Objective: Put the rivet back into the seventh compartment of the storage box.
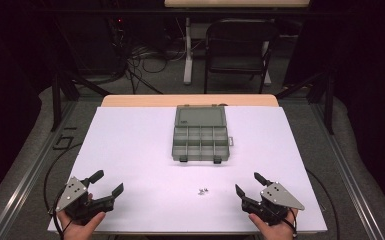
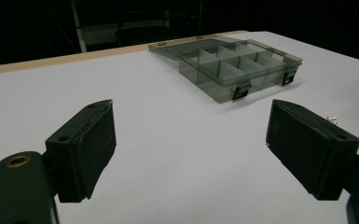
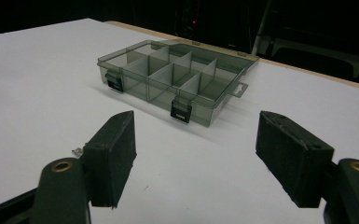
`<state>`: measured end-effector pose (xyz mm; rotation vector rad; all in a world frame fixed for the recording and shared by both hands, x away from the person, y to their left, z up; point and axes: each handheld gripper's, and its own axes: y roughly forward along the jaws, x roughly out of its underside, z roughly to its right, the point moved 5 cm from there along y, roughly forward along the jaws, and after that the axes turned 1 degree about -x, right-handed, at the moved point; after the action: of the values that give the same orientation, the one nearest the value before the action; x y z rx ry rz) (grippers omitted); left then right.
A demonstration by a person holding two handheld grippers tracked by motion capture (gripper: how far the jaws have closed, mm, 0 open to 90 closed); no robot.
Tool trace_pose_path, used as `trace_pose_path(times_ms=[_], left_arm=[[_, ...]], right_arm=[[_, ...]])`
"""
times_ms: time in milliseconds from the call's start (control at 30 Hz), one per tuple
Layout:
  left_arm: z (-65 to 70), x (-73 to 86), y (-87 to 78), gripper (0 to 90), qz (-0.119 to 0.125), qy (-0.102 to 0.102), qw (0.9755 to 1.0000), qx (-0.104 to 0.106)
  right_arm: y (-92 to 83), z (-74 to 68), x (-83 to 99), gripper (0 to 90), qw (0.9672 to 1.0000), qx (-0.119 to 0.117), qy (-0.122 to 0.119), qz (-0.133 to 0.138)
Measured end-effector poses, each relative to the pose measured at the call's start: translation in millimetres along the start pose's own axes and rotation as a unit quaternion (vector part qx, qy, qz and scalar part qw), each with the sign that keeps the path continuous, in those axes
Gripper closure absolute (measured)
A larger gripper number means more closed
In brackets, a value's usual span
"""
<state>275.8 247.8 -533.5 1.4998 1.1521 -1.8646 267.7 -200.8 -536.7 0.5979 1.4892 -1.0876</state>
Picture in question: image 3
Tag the clear grey compartment box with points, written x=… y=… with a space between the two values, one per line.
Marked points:
x=180 y=77

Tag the small metal part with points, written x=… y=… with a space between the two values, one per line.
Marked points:
x=78 y=151

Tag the dark grey shelf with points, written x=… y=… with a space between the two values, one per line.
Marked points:
x=317 y=59

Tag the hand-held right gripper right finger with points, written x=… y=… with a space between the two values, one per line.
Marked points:
x=292 y=158

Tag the white metal stand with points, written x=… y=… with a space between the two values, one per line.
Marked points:
x=260 y=31

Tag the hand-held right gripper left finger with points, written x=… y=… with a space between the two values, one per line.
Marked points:
x=110 y=158

